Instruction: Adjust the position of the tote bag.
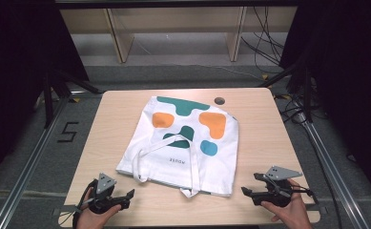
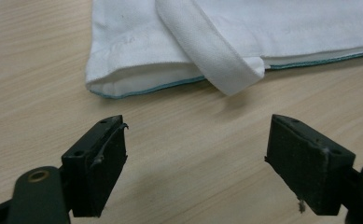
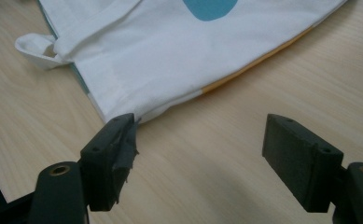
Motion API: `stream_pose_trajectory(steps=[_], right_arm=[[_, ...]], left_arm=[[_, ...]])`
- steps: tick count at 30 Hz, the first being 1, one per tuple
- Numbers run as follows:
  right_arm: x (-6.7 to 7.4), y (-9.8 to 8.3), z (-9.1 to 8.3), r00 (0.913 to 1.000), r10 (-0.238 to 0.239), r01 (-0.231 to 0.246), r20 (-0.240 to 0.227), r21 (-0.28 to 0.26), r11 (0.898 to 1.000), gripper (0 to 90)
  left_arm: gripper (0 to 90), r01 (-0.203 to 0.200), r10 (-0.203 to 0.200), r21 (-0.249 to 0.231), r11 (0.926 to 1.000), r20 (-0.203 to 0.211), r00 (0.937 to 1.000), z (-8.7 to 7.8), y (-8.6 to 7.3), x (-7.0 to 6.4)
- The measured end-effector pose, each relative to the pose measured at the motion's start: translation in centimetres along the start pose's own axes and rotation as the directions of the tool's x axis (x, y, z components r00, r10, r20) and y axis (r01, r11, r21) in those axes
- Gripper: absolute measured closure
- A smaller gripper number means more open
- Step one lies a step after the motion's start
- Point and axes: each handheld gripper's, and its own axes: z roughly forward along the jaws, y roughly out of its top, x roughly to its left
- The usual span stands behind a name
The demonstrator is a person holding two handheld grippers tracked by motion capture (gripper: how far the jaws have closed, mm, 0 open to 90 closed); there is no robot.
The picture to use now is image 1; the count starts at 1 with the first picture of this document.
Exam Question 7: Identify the black floor cables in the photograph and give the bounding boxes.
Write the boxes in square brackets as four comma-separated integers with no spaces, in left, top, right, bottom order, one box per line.
[273,92,329,124]

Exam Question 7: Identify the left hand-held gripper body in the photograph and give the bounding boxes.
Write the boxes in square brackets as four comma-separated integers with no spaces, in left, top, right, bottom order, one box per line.
[87,172,124,215]

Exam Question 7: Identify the bundle of black hanging cables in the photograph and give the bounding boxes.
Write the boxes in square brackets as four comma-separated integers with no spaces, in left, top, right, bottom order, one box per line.
[240,6,285,67]

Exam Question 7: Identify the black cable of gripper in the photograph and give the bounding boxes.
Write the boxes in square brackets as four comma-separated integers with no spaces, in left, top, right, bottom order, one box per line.
[289,186,320,205]
[72,178,99,229]

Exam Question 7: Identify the black metal stand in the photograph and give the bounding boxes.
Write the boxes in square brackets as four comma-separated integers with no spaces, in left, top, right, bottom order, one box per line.
[258,60,314,124]
[42,67,104,129]

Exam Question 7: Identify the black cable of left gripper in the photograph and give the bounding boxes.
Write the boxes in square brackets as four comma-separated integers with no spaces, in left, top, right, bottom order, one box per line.
[72,178,99,229]

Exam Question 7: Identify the white tote bag coloured patches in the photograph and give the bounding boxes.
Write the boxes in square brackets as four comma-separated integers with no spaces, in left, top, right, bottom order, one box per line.
[115,94,240,199]

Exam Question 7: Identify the aluminium floor rail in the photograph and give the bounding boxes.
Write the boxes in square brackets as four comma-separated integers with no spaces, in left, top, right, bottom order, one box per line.
[0,94,72,229]
[296,113,371,229]

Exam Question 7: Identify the person's right hand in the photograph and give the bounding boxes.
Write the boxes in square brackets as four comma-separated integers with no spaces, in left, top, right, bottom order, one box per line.
[260,178,314,229]

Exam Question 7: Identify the light wooden shelf unit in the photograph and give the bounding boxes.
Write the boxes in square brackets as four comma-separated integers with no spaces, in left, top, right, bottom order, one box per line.
[58,5,299,64]

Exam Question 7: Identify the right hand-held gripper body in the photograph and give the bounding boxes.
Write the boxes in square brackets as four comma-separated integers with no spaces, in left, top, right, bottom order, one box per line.
[251,165,303,208]

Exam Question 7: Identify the black tape floor marking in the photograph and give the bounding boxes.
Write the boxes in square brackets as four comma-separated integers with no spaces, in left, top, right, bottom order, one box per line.
[56,121,80,143]

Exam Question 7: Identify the black curtain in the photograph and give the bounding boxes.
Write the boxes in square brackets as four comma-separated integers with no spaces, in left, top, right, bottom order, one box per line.
[0,0,91,190]
[278,0,371,208]

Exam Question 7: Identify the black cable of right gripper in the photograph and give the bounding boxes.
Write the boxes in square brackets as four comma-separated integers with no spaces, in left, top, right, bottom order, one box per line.
[289,186,320,205]

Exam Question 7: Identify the person's left hand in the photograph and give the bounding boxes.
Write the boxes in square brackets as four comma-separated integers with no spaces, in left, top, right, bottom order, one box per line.
[76,186,123,229]

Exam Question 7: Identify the thin white floor cable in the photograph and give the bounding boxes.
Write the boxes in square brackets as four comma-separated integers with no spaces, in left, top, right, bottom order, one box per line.
[173,62,265,82]

